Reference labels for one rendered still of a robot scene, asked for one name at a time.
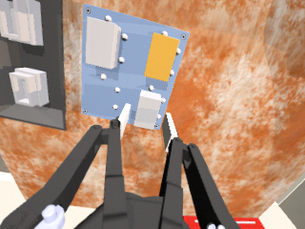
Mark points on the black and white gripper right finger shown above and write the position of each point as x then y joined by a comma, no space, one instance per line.
210,208

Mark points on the orange-yellow rectangular block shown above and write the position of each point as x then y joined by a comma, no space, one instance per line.
161,56

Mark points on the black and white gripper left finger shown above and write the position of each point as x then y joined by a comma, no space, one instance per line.
45,209

